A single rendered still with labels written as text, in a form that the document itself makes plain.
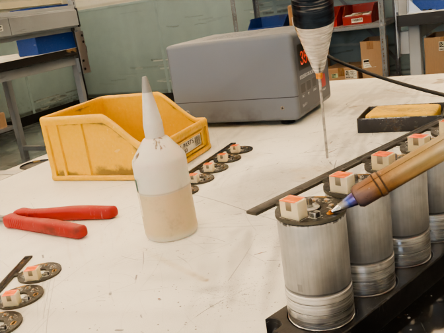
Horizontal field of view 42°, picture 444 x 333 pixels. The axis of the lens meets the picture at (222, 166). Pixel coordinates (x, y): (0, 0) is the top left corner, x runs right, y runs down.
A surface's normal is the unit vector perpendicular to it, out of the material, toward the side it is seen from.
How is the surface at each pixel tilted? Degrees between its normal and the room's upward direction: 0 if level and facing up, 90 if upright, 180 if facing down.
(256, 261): 0
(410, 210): 90
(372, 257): 90
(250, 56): 90
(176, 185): 90
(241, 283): 0
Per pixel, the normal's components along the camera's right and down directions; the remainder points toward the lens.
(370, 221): 0.18, 0.25
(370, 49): -0.33, 0.36
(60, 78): 0.87, 0.01
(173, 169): 0.65, 0.22
